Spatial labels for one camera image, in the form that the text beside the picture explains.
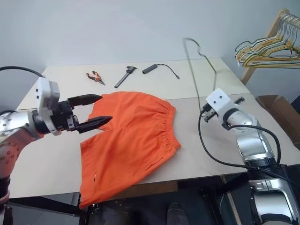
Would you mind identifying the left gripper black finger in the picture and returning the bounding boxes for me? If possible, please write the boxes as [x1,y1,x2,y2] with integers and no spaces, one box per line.
[67,93,103,106]
[75,115,113,135]

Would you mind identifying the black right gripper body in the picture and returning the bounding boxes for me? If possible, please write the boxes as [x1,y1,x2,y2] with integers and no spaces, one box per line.
[201,104,218,123]

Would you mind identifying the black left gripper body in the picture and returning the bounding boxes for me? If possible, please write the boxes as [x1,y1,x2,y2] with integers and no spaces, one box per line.
[52,97,81,135]

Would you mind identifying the orange shorts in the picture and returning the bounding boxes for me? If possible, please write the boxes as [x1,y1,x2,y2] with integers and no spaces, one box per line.
[78,91,182,210]

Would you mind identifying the grey wire hanger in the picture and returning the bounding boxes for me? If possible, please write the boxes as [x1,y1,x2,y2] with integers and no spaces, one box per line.
[182,37,226,114]

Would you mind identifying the olive green hanger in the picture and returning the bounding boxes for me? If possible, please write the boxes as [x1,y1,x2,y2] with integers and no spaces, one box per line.
[242,17,300,69]
[235,14,300,56]

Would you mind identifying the white hanger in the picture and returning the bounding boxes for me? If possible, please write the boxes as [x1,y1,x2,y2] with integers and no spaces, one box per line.
[237,15,300,63]
[238,16,300,65]

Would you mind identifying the orange hanger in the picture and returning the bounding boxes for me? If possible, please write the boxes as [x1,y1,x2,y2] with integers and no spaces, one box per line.
[240,16,300,67]
[236,15,300,61]

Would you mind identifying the wooden clothes rack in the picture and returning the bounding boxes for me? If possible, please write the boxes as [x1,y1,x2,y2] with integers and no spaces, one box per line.
[240,8,300,87]

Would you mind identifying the brown cardboard box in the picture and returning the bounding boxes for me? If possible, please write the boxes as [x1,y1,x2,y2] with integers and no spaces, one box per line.
[255,94,300,152]

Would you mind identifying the black caliper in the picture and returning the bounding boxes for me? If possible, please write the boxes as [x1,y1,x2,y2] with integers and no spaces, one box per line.
[114,66,139,89]

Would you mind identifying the group of empty hangers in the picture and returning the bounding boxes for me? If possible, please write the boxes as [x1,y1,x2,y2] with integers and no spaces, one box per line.
[235,14,300,59]

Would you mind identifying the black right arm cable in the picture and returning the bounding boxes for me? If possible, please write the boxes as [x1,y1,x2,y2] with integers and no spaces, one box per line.
[198,112,300,188]

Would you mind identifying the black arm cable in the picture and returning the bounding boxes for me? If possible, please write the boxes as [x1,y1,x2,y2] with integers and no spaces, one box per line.
[198,112,300,188]
[0,66,45,79]

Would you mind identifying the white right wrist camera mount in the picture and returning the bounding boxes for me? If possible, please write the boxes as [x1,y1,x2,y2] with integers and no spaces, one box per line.
[205,88,240,120]

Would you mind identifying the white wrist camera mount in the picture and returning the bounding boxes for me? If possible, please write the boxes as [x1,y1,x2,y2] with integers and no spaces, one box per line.
[205,88,240,120]
[36,77,62,136]

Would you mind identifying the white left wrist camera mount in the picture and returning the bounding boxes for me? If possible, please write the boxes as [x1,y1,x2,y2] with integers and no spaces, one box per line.
[36,77,62,136]

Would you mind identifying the orange-handled pliers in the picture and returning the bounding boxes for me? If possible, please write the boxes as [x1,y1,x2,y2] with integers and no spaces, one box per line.
[85,70,106,86]

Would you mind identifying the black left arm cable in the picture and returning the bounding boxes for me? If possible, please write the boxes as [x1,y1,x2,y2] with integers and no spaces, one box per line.
[0,66,45,79]

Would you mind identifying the black USB hub with cable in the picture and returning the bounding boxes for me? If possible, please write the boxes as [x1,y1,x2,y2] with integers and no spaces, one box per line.
[142,62,181,81]

